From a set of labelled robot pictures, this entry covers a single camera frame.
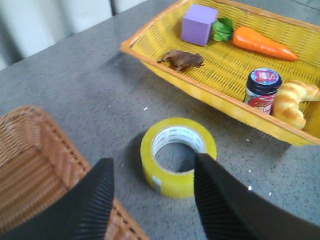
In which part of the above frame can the orange toy carrot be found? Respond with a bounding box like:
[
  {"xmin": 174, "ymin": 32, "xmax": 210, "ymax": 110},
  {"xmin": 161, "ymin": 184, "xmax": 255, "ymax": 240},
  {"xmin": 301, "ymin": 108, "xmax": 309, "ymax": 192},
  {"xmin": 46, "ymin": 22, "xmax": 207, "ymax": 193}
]
[{"xmin": 212, "ymin": 17, "xmax": 298, "ymax": 62}]

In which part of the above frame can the yellow tape roll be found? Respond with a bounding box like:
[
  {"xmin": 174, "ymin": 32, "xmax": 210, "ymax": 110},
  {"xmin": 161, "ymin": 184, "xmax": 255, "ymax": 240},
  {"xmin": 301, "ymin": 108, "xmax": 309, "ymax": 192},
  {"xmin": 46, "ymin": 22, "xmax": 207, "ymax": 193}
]
[{"xmin": 140, "ymin": 117, "xmax": 217, "ymax": 199}]

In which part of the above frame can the small labelled drink bottle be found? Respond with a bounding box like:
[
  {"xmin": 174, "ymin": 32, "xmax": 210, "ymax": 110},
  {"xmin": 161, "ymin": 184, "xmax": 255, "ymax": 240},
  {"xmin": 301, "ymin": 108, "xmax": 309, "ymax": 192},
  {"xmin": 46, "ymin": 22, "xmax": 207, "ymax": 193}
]
[{"xmin": 243, "ymin": 68, "xmax": 282, "ymax": 115}]

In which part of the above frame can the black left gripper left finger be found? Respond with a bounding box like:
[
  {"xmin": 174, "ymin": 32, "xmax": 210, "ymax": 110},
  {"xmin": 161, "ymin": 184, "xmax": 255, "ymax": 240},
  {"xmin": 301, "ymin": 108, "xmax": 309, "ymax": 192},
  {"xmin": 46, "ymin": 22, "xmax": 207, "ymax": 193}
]
[{"xmin": 0, "ymin": 158, "xmax": 115, "ymax": 240}]

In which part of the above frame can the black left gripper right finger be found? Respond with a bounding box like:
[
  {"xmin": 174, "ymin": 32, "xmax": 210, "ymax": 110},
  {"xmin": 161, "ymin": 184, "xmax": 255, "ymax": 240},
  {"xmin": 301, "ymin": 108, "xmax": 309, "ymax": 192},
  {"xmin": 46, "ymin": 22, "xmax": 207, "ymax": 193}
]
[{"xmin": 194, "ymin": 153, "xmax": 320, "ymax": 240}]

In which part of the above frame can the toy croissant bread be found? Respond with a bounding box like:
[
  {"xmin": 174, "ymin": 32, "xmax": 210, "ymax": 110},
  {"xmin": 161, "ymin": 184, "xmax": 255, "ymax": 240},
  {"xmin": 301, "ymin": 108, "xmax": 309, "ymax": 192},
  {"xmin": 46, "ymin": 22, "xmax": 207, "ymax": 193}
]
[{"xmin": 272, "ymin": 80, "xmax": 320, "ymax": 130}]

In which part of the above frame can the white pleated curtain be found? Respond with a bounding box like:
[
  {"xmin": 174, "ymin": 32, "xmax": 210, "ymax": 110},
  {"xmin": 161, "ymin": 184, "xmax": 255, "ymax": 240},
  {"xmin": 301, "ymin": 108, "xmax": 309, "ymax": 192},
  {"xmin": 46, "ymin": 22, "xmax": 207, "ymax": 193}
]
[{"xmin": 0, "ymin": 0, "xmax": 141, "ymax": 69}]

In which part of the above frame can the brown wicker basket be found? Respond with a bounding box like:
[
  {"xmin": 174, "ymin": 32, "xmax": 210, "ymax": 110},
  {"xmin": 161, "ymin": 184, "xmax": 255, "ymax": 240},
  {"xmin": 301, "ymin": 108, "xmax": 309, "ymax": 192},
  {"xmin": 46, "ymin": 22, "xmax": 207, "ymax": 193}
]
[{"xmin": 0, "ymin": 105, "xmax": 148, "ymax": 240}]

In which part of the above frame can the yellow woven basket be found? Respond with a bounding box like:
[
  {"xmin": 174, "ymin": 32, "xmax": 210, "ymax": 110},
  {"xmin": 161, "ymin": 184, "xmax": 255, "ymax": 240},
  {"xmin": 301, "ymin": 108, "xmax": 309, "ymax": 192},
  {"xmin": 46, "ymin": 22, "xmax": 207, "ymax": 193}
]
[{"xmin": 120, "ymin": 0, "xmax": 320, "ymax": 146}]

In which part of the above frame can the brown toy animal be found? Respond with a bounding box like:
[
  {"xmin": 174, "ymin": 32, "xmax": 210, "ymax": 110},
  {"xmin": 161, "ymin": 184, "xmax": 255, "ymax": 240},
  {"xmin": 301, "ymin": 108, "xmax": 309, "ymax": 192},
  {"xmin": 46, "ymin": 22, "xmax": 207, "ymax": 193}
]
[{"xmin": 157, "ymin": 49, "xmax": 204, "ymax": 72}]

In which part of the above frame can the purple foam cube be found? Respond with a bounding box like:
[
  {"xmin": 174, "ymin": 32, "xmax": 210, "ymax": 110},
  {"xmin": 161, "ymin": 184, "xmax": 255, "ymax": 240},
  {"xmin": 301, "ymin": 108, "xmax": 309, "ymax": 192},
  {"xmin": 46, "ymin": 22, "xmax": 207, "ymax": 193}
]
[{"xmin": 181, "ymin": 4, "xmax": 219, "ymax": 46}]

